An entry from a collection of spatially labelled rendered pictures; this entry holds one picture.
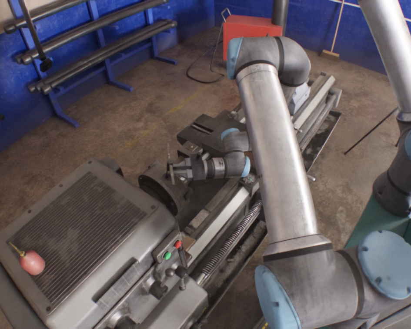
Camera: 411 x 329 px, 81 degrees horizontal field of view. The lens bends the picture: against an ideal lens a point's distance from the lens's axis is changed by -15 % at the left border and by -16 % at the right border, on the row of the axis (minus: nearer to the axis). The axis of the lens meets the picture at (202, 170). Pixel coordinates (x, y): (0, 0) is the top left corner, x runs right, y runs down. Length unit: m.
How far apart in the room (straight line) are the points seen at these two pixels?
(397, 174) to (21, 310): 1.29
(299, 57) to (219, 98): 3.12
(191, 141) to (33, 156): 2.41
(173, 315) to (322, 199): 1.91
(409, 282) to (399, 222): 0.47
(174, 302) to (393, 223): 0.96
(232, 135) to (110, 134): 2.48
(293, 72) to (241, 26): 3.50
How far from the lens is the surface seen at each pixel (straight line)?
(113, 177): 1.11
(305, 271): 0.55
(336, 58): 5.45
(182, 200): 1.26
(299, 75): 0.85
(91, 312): 0.94
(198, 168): 1.18
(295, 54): 0.81
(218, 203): 1.58
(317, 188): 2.88
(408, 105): 1.07
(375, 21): 0.99
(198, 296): 1.39
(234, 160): 1.21
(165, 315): 1.35
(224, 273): 1.85
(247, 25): 4.27
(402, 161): 0.99
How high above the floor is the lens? 2.12
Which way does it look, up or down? 47 degrees down
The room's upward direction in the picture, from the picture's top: 4 degrees counter-clockwise
